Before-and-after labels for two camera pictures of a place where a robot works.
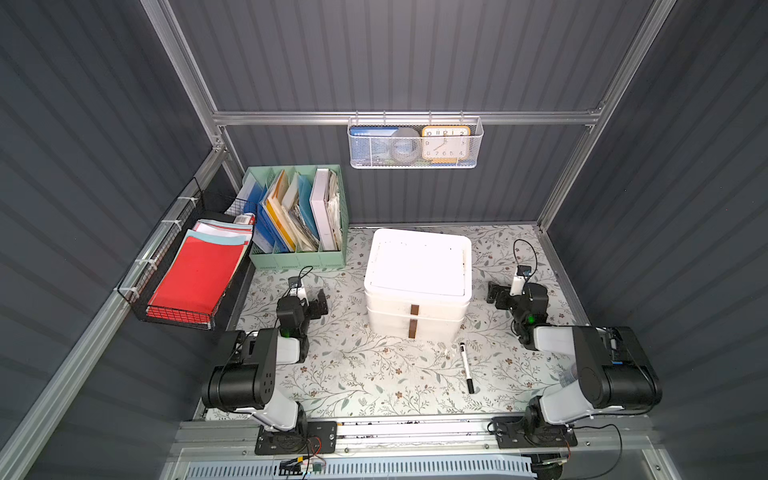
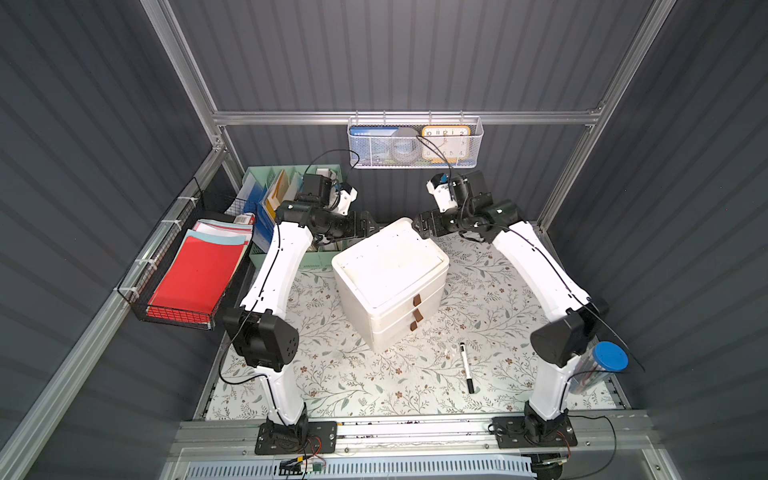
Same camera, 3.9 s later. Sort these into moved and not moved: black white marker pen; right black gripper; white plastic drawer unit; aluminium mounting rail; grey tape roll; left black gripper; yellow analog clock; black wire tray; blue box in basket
Moved: white plastic drawer unit; right black gripper; left black gripper
Not moved: blue box in basket; aluminium mounting rail; black white marker pen; black wire tray; yellow analog clock; grey tape roll
